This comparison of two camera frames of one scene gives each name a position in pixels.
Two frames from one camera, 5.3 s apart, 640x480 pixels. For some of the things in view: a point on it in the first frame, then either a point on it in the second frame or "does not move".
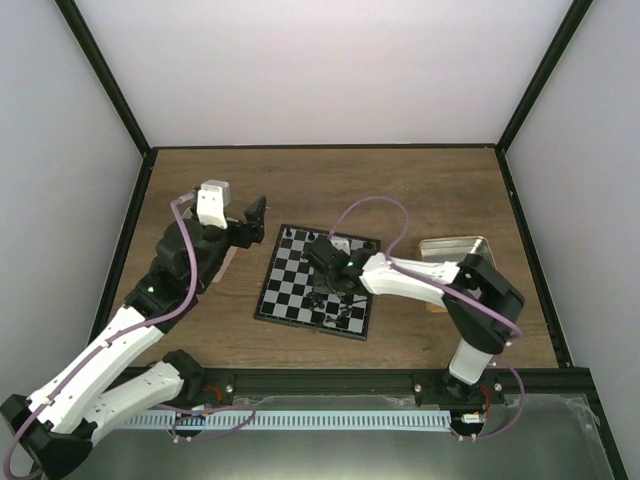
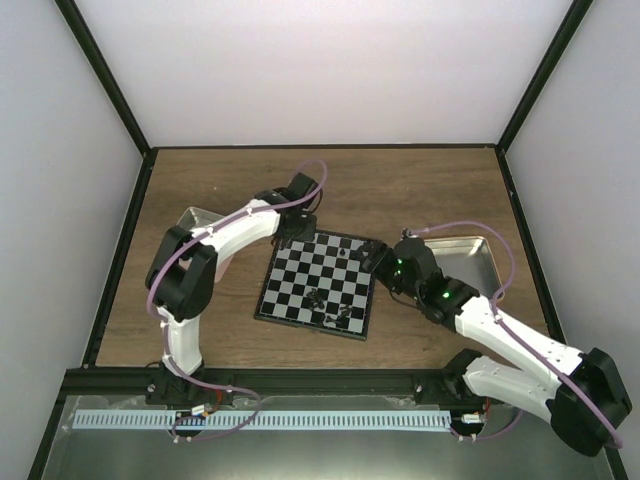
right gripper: (319, 276) -> (367, 262)
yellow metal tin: (452, 249) does not move
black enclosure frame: (149, 152) does not move
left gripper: (256, 226) -> (306, 235)
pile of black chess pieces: (318, 301) does not move
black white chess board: (291, 292) does not move
